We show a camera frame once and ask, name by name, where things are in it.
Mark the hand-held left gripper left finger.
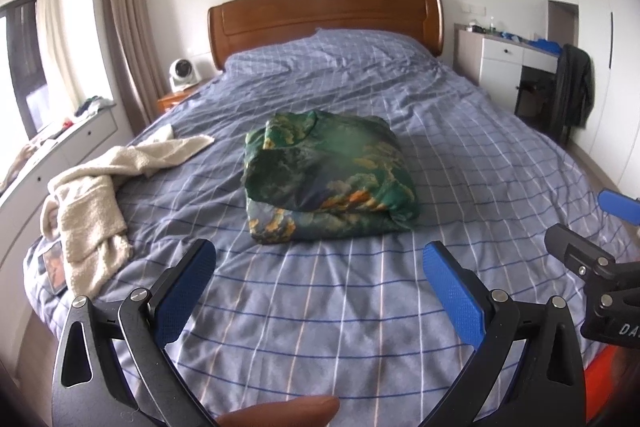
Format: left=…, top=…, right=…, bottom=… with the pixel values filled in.
left=52, top=238, right=221, bottom=427

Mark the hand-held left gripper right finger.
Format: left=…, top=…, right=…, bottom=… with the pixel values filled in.
left=417, top=241, right=587, bottom=427

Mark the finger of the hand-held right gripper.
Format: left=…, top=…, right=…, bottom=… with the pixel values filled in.
left=544, top=223, right=620, bottom=288
left=598, top=189, right=640, bottom=226

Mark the green patterned silk garment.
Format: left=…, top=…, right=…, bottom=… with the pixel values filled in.
left=243, top=109, right=422, bottom=244

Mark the pile of clothes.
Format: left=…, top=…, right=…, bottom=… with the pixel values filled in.
left=74, top=95, right=117, bottom=116

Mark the white wardrobe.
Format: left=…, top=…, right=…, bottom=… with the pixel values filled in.
left=542, top=0, right=640, bottom=202

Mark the cream fleece garment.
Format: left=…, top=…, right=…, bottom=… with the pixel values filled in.
left=40, top=134, right=216, bottom=298

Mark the black jacket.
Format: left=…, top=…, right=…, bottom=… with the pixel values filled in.
left=547, top=43, right=596, bottom=142

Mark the small rectangular printed card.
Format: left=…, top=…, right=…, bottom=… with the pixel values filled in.
left=37, top=242, right=68, bottom=295

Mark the wooden chair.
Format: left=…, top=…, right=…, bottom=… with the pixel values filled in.
left=515, top=77, right=571, bottom=145

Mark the blue plaid bed sheet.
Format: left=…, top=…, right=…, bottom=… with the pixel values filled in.
left=25, top=29, right=640, bottom=427

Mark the white window bench cabinet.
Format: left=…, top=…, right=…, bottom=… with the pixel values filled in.
left=0, top=104, right=121, bottom=288

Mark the wooden nightstand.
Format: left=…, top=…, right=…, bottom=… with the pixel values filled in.
left=156, top=77, right=213, bottom=115

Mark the white desk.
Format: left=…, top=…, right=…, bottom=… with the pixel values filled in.
left=454, top=23, right=568, bottom=115

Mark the white desk fan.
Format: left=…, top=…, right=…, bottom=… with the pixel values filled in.
left=168, top=58, right=198, bottom=92

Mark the cream sheer curtain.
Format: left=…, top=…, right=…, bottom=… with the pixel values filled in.
left=36, top=0, right=81, bottom=118

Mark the dark window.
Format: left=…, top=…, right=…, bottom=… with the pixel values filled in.
left=0, top=0, right=51, bottom=140

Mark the brown curtain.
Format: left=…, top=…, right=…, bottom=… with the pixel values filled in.
left=102, top=0, right=163, bottom=128

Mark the wooden headboard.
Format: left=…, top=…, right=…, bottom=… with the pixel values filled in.
left=207, top=0, right=445, bottom=72

